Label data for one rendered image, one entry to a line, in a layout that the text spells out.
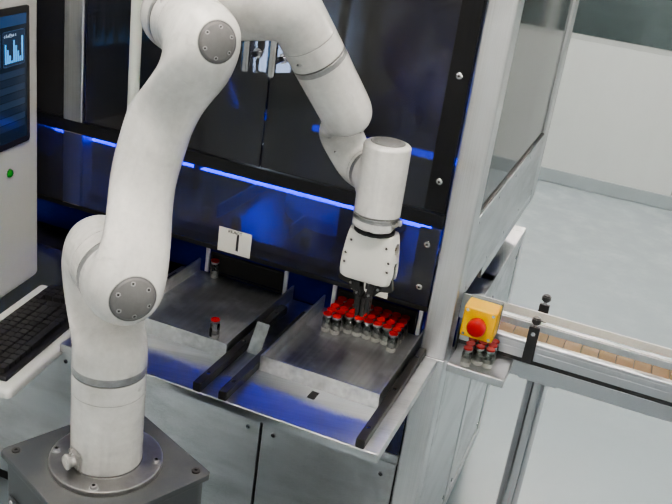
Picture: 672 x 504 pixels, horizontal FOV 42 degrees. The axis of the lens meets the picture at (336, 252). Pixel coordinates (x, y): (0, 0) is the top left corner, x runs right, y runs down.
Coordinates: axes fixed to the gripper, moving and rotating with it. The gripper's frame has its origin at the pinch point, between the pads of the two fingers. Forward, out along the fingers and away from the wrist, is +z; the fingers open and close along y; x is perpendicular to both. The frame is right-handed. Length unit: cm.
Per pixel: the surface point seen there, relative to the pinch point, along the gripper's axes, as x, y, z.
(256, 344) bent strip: -7.8, 24.0, 20.4
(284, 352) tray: -11.1, 18.7, 22.2
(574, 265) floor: -336, -20, 111
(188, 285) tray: -27, 51, 22
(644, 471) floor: -152, -71, 111
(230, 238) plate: -28, 42, 8
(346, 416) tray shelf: 3.7, -1.4, 22.4
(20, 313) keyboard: -1, 80, 28
